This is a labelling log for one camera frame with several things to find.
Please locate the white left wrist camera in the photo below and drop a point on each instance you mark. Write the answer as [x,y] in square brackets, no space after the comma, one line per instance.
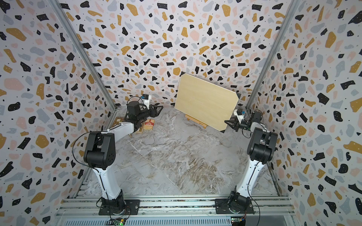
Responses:
[146,98]

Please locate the green circuit board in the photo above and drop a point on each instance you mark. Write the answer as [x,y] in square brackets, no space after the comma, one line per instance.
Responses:
[118,222]

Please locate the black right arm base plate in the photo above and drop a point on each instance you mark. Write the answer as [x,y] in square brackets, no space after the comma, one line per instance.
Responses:
[239,206]

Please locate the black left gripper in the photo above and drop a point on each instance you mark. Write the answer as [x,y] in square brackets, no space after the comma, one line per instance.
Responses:
[154,109]

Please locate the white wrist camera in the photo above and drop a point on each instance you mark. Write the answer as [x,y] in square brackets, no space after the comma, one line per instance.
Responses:
[146,98]
[240,115]

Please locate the light wooden canvas board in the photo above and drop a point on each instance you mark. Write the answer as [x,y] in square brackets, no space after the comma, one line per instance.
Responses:
[206,102]

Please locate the left aluminium corner post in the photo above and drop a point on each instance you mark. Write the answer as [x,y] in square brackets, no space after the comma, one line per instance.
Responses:
[74,23]

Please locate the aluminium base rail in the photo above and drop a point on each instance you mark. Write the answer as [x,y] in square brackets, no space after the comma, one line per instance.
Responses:
[179,210]

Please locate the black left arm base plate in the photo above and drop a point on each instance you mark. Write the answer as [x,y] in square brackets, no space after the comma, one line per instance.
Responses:
[119,207]

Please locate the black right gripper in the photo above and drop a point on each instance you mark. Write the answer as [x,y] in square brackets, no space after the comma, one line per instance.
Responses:
[235,124]

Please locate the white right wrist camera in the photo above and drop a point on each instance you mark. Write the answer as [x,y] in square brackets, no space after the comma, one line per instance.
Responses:
[240,115]

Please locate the red Texas Hold'em card box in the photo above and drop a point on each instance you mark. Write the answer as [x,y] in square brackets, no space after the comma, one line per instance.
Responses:
[149,124]

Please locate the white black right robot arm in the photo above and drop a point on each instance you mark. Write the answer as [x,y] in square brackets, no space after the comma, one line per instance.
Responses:
[204,162]

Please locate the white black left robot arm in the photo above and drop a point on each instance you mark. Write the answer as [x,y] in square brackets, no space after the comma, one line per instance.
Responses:
[100,151]

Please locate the right aluminium corner post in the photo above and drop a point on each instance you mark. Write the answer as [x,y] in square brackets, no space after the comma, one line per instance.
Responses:
[274,49]

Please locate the small wooden easel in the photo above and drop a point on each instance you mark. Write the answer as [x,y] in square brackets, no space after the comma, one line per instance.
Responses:
[189,118]

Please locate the aluminium corner post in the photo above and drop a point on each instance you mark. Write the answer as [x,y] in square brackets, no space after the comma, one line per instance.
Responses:
[74,23]
[274,49]

